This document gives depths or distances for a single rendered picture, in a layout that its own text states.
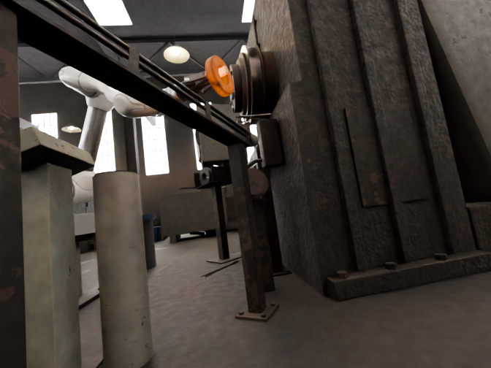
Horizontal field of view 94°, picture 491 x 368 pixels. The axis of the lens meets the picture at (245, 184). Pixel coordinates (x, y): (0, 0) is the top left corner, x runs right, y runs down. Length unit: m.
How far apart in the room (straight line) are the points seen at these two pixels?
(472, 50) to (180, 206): 3.39
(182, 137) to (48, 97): 6.50
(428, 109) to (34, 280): 1.47
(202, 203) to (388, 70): 3.04
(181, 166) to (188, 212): 8.11
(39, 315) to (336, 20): 1.45
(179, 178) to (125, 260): 10.96
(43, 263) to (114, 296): 0.18
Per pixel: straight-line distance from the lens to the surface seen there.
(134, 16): 10.79
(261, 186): 0.93
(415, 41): 1.47
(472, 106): 1.51
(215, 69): 0.97
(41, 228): 0.76
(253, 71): 1.37
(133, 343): 0.77
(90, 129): 1.64
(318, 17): 1.25
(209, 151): 4.05
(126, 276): 0.72
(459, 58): 1.56
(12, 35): 0.49
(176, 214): 3.73
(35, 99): 15.22
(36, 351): 0.81
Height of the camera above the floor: 0.37
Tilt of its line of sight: 6 degrees up
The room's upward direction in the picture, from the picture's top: 8 degrees counter-clockwise
